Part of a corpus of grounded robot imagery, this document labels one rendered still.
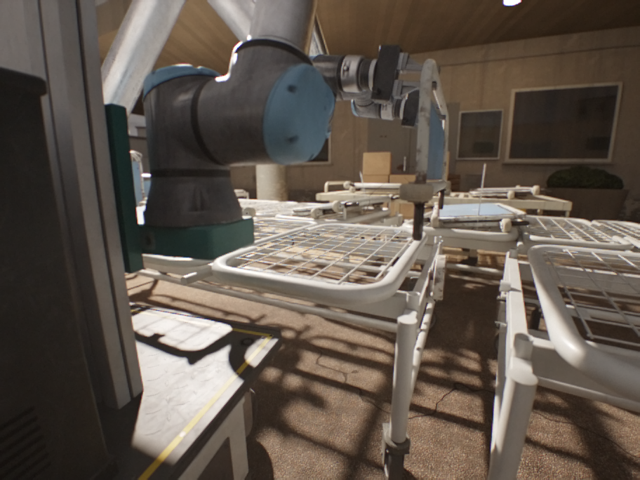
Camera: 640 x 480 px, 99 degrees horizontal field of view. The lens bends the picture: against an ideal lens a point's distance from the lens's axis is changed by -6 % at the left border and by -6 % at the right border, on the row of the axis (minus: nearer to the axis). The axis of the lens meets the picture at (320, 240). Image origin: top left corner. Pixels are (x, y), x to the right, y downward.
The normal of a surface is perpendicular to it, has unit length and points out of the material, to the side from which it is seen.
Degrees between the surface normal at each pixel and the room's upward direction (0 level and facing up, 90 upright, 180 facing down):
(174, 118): 89
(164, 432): 0
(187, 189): 70
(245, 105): 85
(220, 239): 90
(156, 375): 0
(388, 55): 90
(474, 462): 0
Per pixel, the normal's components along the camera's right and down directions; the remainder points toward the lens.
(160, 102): -0.23, 0.16
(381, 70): -0.43, 0.18
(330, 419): 0.00, -0.98
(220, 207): 0.76, -0.22
